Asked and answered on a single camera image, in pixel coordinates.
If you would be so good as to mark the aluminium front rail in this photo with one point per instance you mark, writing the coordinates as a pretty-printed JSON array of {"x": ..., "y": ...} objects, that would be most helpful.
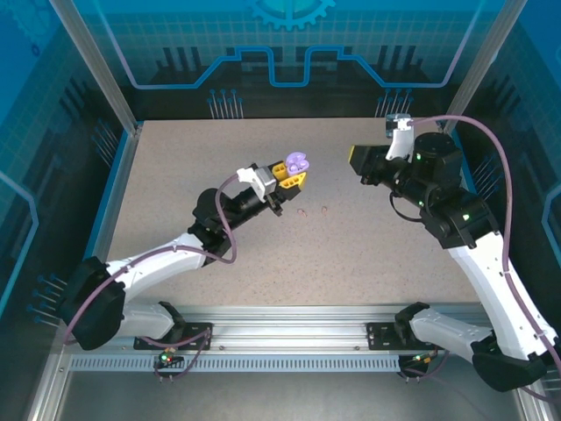
[{"x": 285, "y": 326}]

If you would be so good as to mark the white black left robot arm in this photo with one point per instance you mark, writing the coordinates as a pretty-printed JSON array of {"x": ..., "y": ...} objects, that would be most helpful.
[{"x": 153, "y": 267}]

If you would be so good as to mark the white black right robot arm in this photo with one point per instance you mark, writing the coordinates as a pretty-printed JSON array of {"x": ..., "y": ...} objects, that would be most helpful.
[{"x": 491, "y": 280}]

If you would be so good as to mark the blue table edge strip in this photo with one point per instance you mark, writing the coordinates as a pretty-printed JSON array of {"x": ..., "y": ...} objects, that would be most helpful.
[
  {"x": 112, "y": 175},
  {"x": 472, "y": 177}
]

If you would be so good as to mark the purple earbud charging case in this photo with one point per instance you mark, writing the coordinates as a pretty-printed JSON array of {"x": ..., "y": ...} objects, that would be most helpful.
[{"x": 296, "y": 155}]

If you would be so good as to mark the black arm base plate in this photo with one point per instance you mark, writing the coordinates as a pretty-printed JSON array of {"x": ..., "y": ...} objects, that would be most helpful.
[
  {"x": 379, "y": 337},
  {"x": 144, "y": 345}
]

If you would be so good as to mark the aluminium frame post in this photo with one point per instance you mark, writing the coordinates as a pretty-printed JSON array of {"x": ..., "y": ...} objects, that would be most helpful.
[
  {"x": 484, "y": 66},
  {"x": 98, "y": 66}
]

